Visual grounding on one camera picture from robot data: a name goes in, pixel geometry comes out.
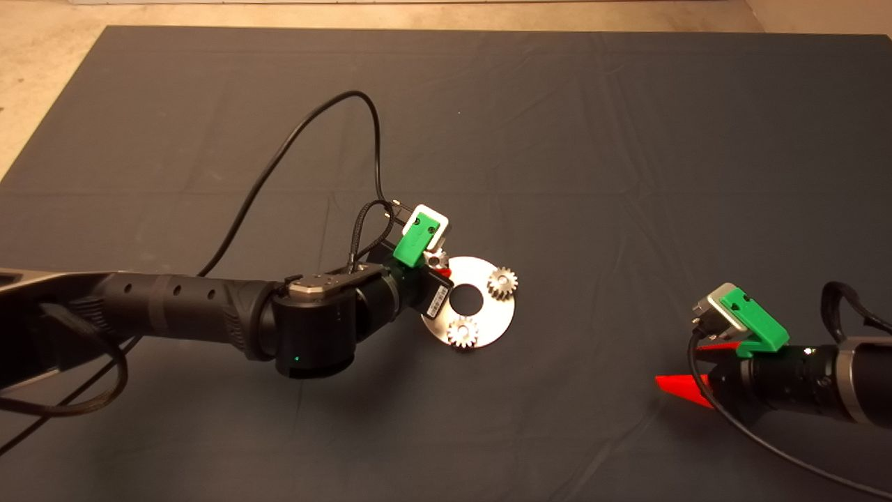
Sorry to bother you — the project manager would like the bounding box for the black braided cable loop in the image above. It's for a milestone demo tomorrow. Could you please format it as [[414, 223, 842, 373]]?
[[347, 200, 397, 274], [822, 282, 892, 342]]

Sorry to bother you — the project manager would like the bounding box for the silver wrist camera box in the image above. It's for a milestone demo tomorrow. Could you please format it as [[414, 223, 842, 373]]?
[[406, 204, 451, 253], [692, 283, 750, 342]]

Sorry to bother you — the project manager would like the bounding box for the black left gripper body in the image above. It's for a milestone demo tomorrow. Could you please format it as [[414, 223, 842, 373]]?
[[359, 241, 453, 325]]

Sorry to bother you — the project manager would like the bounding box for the green right camera mount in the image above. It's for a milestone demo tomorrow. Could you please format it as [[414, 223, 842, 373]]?
[[721, 289, 792, 359]]

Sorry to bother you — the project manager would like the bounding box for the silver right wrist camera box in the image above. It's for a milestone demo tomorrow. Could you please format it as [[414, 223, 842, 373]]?
[[692, 283, 750, 342]]

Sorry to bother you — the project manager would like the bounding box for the dark grey table cloth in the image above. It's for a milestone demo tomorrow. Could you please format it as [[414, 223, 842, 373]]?
[[0, 26, 892, 502]]

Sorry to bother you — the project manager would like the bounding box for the black braided sleeve cable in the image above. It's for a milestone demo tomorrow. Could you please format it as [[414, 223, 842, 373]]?
[[0, 301, 130, 457]]

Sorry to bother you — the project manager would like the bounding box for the green left camera mount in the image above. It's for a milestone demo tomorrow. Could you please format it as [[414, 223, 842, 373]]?
[[392, 213, 445, 268]]

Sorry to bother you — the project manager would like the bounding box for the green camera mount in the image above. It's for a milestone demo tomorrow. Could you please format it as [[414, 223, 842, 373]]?
[[721, 289, 792, 359], [392, 213, 445, 268]]

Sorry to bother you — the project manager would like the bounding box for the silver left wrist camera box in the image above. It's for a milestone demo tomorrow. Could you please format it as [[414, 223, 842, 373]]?
[[406, 204, 451, 253]]

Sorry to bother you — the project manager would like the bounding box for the round metal carrier plate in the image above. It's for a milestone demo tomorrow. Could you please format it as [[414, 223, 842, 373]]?
[[420, 257, 516, 347]]

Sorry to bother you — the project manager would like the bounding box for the thin black left camera cable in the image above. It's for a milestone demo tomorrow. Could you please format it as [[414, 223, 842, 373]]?
[[197, 91, 417, 278]]

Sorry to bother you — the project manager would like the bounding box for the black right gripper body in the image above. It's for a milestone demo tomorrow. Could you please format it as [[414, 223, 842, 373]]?
[[707, 345, 840, 419]]

